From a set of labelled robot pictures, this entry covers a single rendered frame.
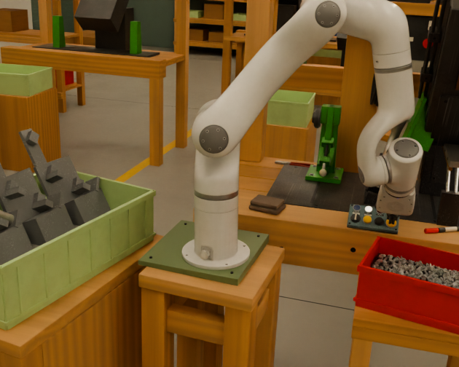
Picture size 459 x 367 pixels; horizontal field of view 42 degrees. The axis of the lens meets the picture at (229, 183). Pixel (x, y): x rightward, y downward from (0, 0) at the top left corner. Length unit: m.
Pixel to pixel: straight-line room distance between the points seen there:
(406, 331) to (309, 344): 1.33
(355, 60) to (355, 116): 0.21
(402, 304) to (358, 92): 0.99
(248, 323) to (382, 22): 0.80
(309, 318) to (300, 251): 1.22
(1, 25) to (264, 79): 6.14
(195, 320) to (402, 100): 0.78
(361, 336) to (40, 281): 0.82
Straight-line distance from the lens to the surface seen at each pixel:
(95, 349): 1.76
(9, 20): 7.38
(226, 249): 1.62
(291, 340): 2.90
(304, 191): 2.11
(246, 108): 1.46
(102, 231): 1.72
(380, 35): 1.49
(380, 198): 1.70
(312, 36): 1.41
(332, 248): 1.87
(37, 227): 1.79
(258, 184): 2.20
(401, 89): 1.52
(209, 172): 1.55
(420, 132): 1.99
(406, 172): 1.57
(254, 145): 2.43
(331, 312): 3.15
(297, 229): 1.85
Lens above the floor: 1.62
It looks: 20 degrees down
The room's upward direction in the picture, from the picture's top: 2 degrees clockwise
